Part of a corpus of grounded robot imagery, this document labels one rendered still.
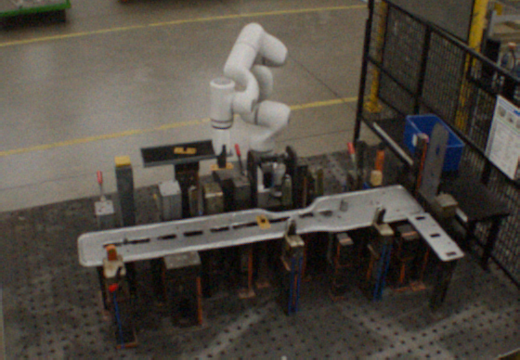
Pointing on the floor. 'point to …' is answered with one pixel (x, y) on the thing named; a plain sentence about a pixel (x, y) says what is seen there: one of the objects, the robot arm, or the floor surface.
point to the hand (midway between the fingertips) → (221, 160)
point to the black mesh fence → (435, 104)
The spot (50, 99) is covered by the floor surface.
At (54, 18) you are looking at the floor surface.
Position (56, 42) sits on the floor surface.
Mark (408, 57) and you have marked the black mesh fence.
